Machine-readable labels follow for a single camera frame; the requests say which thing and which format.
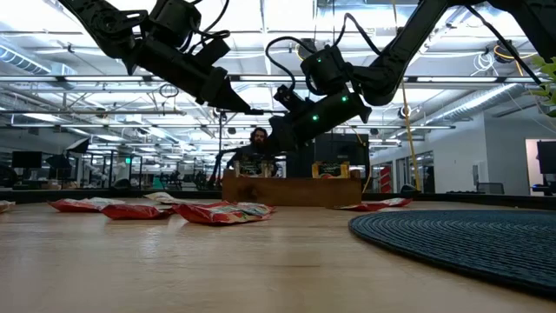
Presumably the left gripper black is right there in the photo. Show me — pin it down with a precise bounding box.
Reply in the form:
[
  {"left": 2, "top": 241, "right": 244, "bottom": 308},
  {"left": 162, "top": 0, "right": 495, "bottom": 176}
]
[{"left": 129, "top": 37, "right": 265, "bottom": 116}]

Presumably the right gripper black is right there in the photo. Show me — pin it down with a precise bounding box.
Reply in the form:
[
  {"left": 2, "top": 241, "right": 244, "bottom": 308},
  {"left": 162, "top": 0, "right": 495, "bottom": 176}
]
[{"left": 267, "top": 90, "right": 373, "bottom": 153}]

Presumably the wooden three-compartment tea box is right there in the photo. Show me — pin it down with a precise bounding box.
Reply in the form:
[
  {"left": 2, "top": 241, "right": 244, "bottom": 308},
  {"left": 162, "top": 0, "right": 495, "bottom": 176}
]
[{"left": 221, "top": 169, "right": 362, "bottom": 207}]

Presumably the orange tea packet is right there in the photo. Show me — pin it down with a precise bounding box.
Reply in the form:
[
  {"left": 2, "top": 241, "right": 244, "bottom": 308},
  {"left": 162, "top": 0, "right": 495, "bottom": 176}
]
[{"left": 311, "top": 160, "right": 351, "bottom": 179}]

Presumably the person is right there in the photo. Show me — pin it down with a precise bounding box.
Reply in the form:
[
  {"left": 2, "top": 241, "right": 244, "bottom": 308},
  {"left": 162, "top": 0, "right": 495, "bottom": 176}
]
[{"left": 225, "top": 126, "right": 279, "bottom": 177}]

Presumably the large black monitor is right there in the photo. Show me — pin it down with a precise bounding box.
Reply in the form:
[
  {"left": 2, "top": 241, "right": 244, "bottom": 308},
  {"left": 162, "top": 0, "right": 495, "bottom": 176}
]
[{"left": 299, "top": 132, "right": 370, "bottom": 166}]

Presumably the round dark blue placemat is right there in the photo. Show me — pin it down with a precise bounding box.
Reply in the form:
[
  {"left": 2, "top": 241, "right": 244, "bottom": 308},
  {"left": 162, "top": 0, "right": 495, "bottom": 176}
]
[{"left": 348, "top": 210, "right": 556, "bottom": 301}]

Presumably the small black background monitor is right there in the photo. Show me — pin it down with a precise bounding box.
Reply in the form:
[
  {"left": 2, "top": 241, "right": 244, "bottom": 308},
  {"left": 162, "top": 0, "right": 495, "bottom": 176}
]
[{"left": 11, "top": 150, "right": 43, "bottom": 170}]

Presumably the small green artificial plant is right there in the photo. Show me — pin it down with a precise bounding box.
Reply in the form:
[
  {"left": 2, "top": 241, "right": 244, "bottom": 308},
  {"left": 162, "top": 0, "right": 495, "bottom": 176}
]
[{"left": 527, "top": 55, "right": 556, "bottom": 119}]

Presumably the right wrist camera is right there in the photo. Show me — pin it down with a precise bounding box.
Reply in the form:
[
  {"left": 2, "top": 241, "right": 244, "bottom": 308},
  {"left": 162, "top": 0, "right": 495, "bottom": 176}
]
[{"left": 272, "top": 83, "right": 308, "bottom": 113}]

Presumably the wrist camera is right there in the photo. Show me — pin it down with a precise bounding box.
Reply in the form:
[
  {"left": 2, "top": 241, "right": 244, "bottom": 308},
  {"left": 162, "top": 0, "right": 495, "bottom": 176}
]
[
  {"left": 190, "top": 37, "right": 231, "bottom": 66},
  {"left": 272, "top": 83, "right": 308, "bottom": 113}
]

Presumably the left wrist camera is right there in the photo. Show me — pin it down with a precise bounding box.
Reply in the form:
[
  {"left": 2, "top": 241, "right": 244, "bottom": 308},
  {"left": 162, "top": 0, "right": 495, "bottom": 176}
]
[{"left": 190, "top": 37, "right": 231, "bottom": 66}]

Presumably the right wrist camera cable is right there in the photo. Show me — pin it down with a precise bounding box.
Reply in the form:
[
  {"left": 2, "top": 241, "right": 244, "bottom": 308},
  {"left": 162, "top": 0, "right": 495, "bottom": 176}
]
[{"left": 264, "top": 36, "right": 314, "bottom": 88}]

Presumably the hanging black cable loop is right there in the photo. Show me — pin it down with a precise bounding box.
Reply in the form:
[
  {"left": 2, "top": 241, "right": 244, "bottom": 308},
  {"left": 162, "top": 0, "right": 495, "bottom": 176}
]
[{"left": 158, "top": 83, "right": 180, "bottom": 99}]

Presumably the silver ventilation duct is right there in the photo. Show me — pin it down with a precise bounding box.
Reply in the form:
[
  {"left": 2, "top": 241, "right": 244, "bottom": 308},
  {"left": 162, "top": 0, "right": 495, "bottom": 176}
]
[{"left": 427, "top": 83, "right": 533, "bottom": 127}]

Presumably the black ceiling cable reel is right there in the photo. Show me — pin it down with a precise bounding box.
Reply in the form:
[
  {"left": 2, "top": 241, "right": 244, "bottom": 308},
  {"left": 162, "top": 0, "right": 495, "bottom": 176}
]
[{"left": 493, "top": 39, "right": 520, "bottom": 64}]

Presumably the black monitor by wall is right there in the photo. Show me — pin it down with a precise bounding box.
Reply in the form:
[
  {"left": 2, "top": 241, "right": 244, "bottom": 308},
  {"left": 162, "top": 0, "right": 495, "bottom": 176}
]
[{"left": 536, "top": 140, "right": 556, "bottom": 176}]

